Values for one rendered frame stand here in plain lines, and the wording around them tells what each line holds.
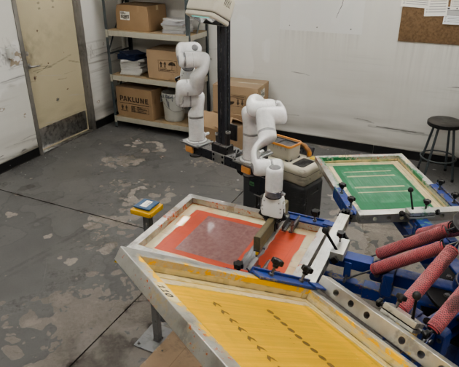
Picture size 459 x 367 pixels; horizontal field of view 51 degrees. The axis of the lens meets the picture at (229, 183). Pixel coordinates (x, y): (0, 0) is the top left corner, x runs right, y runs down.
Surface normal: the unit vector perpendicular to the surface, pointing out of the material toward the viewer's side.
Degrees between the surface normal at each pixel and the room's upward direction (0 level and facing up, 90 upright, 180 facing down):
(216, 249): 0
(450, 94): 90
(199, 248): 0
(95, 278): 0
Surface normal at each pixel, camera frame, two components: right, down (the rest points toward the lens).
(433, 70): -0.43, 0.40
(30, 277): 0.00, -0.90
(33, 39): 0.90, 0.19
